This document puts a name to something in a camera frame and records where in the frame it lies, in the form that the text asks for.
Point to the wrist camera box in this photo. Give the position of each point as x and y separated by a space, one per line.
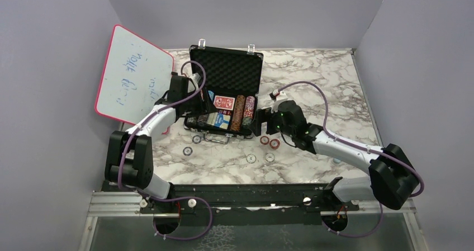
277 97
193 84

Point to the black poker case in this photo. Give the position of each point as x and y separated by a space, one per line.
228 73

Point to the blue playing card deck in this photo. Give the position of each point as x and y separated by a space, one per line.
218 120

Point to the blue orange chip stack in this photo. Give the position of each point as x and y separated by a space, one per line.
208 103

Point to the white poker chip right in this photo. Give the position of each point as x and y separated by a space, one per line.
269 157

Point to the blue white poker chip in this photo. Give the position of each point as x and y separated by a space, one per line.
187 151

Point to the pink framed whiteboard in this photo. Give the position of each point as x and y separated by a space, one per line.
136 73

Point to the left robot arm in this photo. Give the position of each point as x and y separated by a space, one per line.
129 161

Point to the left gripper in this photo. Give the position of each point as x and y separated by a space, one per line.
205 107

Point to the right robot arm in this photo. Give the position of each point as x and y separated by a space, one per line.
390 178

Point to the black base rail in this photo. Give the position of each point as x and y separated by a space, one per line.
201 205

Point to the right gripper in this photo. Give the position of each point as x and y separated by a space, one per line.
261 115

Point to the red playing card deck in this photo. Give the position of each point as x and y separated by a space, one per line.
224 103

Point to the grey poker chip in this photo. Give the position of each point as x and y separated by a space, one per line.
196 139

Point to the purple green chip stack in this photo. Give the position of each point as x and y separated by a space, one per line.
248 111

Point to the red poker chip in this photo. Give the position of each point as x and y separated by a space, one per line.
274 144
264 140

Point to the red green chip stack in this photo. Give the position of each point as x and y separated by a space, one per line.
191 122

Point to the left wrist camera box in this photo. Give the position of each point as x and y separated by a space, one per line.
193 84

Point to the orange black chip stack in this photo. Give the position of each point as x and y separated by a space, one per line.
238 113

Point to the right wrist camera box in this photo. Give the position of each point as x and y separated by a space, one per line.
277 97

